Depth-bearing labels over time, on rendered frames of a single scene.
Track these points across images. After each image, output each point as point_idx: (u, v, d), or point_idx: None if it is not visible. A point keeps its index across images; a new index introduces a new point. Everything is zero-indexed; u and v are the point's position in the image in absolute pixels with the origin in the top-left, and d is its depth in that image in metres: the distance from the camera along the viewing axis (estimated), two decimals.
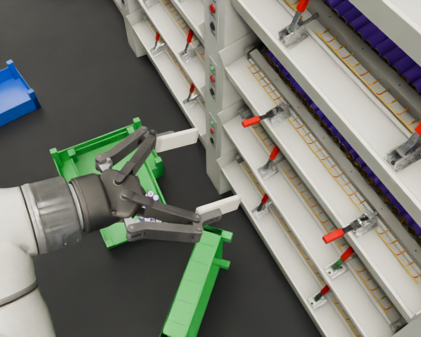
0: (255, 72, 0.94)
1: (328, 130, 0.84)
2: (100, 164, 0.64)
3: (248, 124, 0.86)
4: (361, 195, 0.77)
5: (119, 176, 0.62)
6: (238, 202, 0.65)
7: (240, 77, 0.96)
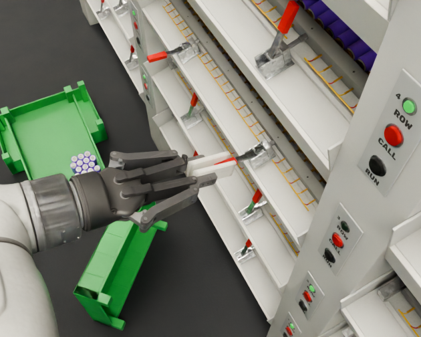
0: (170, 11, 0.91)
1: (234, 63, 0.80)
2: (111, 161, 0.65)
3: (153, 58, 0.82)
4: (261, 126, 0.74)
5: (120, 175, 0.61)
6: (233, 168, 0.69)
7: (156, 18, 0.93)
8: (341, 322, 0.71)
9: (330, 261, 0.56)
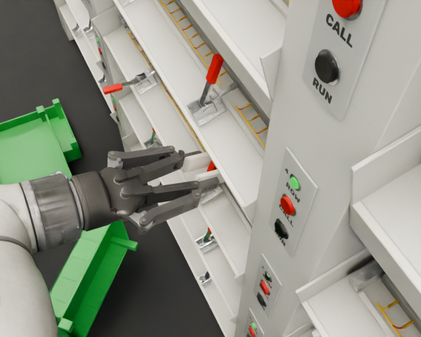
0: (134, 38, 0.92)
1: None
2: (109, 161, 0.65)
3: (108, 90, 0.83)
4: None
5: (120, 175, 0.61)
6: None
7: (116, 47, 0.93)
8: None
9: (262, 305, 0.57)
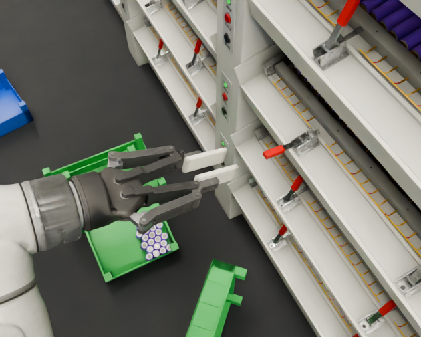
0: (283, 89, 0.81)
1: (375, 158, 0.71)
2: (109, 161, 0.65)
3: (270, 154, 0.72)
4: None
5: (120, 175, 0.61)
6: (235, 172, 0.68)
7: (259, 97, 0.83)
8: None
9: None
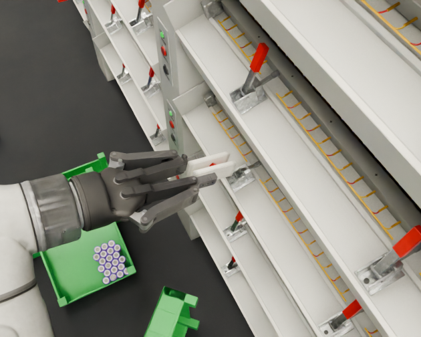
0: (222, 121, 0.80)
1: None
2: (111, 161, 0.65)
3: None
4: None
5: (120, 175, 0.61)
6: (233, 168, 0.69)
7: (200, 129, 0.82)
8: None
9: None
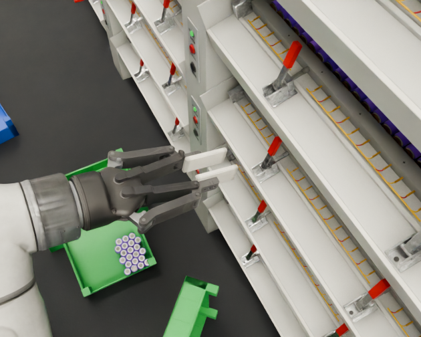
0: (250, 114, 0.84)
1: None
2: (109, 161, 0.65)
3: (280, 144, 0.73)
4: (371, 265, 0.67)
5: (120, 175, 0.61)
6: (235, 172, 0.68)
7: (225, 124, 0.86)
8: None
9: None
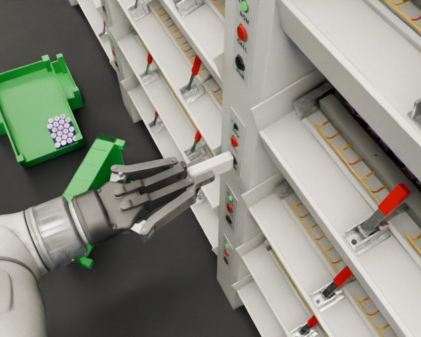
0: None
1: None
2: (113, 174, 0.67)
3: None
4: (204, 63, 0.87)
5: (118, 190, 0.64)
6: (231, 162, 0.68)
7: None
8: (261, 233, 0.85)
9: (234, 164, 0.69)
